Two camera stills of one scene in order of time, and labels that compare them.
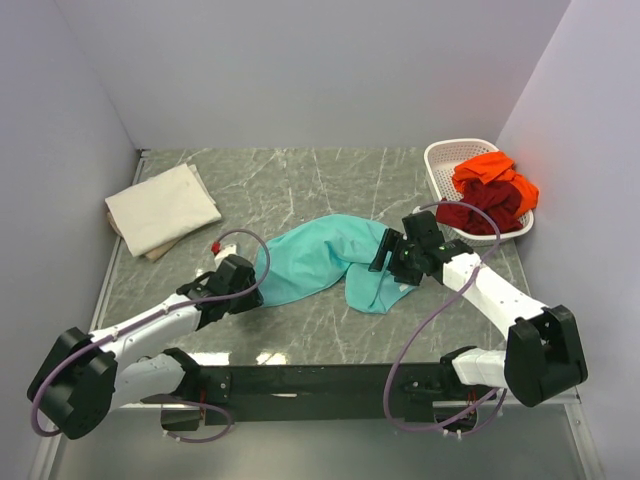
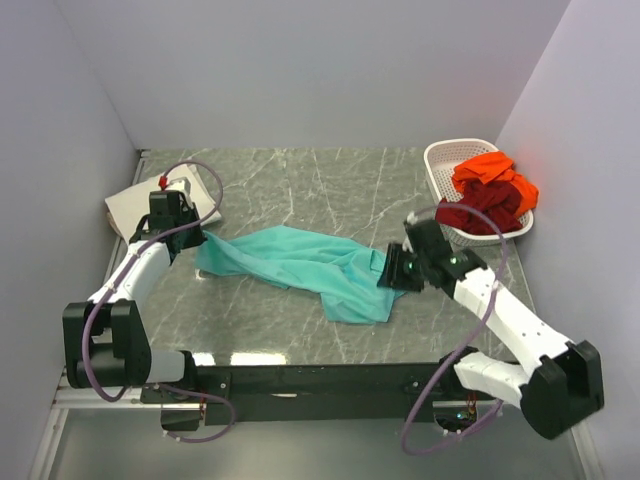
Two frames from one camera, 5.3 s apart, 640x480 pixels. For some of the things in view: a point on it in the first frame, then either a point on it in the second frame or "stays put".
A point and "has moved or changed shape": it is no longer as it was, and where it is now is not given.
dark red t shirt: [500, 200] stays put
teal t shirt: [323, 250] has moved or changed shape
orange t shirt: [496, 168] stays put
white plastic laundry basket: [441, 156] stays put
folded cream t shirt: [164, 211] stays put
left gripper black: [252, 299] to [197, 238]
